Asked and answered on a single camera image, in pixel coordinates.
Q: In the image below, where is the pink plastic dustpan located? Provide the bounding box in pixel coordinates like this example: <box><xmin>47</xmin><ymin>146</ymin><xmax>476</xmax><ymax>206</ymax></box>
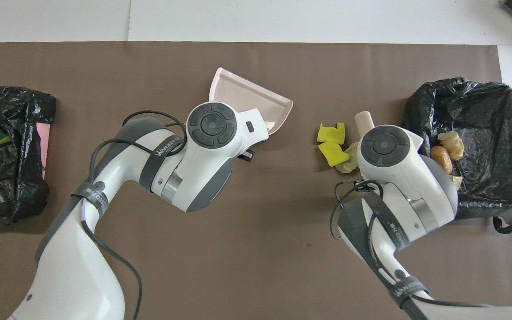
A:
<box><xmin>209</xmin><ymin>67</ymin><xmax>294</xmax><ymax>135</ymax></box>

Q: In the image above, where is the brown bread roll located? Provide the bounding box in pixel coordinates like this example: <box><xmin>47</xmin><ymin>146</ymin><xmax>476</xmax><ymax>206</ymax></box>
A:
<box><xmin>430</xmin><ymin>146</ymin><xmax>453</xmax><ymax>175</ymax></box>

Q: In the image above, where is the black bag covered bin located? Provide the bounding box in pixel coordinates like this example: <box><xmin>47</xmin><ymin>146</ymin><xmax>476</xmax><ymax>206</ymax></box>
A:
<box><xmin>400</xmin><ymin>77</ymin><xmax>512</xmax><ymax>234</ymax></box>

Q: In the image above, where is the brown paper table mat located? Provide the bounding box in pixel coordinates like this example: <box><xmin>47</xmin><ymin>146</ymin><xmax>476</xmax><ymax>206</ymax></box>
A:
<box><xmin>0</xmin><ymin>42</ymin><xmax>512</xmax><ymax>320</ymax></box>

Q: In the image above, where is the yellow sponge green backed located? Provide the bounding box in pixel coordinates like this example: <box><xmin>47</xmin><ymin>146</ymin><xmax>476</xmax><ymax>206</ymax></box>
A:
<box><xmin>318</xmin><ymin>141</ymin><xmax>350</xmax><ymax>167</ymax></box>

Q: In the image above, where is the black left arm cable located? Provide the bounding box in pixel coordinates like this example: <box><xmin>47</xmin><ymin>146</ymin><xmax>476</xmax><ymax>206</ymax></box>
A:
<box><xmin>80</xmin><ymin>110</ymin><xmax>188</xmax><ymax>320</ymax></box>

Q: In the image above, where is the beige handled hand brush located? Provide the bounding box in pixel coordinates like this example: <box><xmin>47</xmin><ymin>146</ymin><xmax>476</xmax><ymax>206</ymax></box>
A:
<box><xmin>355</xmin><ymin>111</ymin><xmax>374</xmax><ymax>134</ymax></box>

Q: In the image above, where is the tan worn sponge piece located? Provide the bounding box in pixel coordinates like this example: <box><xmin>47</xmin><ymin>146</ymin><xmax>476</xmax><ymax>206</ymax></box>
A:
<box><xmin>335</xmin><ymin>142</ymin><xmax>361</xmax><ymax>174</ymax></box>

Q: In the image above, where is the right black bag bin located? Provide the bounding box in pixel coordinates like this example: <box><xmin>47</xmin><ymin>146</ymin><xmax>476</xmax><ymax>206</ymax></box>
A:
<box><xmin>0</xmin><ymin>86</ymin><xmax>56</xmax><ymax>226</ymax></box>

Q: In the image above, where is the notched yellow sponge piece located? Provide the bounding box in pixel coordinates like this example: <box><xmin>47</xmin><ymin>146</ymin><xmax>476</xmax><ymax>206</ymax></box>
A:
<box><xmin>317</xmin><ymin>122</ymin><xmax>346</xmax><ymax>145</ymax></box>

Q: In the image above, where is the striped croissant bread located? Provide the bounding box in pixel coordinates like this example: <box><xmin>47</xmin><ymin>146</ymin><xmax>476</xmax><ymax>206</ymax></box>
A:
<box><xmin>437</xmin><ymin>131</ymin><xmax>464</xmax><ymax>161</ymax></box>

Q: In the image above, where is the pink plastic bin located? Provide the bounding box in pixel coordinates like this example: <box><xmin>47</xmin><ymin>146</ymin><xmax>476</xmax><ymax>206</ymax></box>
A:
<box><xmin>36</xmin><ymin>123</ymin><xmax>51</xmax><ymax>180</ymax></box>

